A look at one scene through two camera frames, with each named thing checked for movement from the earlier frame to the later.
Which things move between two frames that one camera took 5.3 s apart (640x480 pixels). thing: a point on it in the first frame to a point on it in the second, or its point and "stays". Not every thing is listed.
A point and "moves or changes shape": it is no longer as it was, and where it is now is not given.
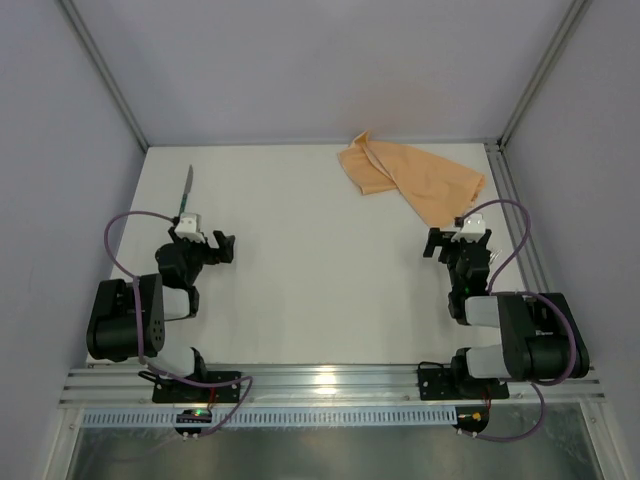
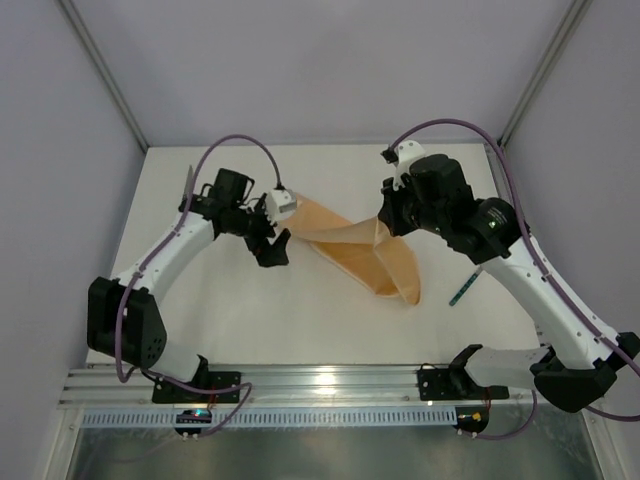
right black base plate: x=440 y=384 stays
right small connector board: x=472 y=419 stays
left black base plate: x=169 y=390 stays
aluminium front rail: x=307 y=386 stays
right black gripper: x=451 y=245 to x=392 y=211
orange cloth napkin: x=440 y=194 moves or changes shape
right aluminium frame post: x=570 y=25 stays
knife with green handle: x=188 y=184 stays
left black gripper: x=211 y=248 to x=261 y=232
